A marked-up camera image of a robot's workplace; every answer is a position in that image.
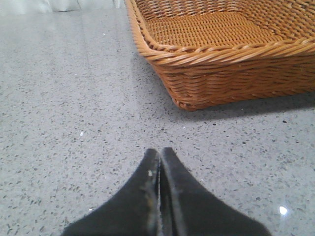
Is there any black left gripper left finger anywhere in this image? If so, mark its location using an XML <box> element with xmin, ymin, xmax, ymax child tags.
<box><xmin>62</xmin><ymin>148</ymin><xmax>159</xmax><ymax>236</ymax></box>

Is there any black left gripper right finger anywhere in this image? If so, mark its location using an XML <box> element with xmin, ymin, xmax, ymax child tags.
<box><xmin>160</xmin><ymin>147</ymin><xmax>270</xmax><ymax>236</ymax></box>

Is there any brown wicker basket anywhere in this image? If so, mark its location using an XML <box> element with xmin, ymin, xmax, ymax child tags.
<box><xmin>125</xmin><ymin>0</ymin><xmax>315</xmax><ymax>111</ymax></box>

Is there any white curtain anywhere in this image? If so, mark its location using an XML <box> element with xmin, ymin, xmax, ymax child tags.
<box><xmin>0</xmin><ymin>0</ymin><xmax>125</xmax><ymax>16</ymax></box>

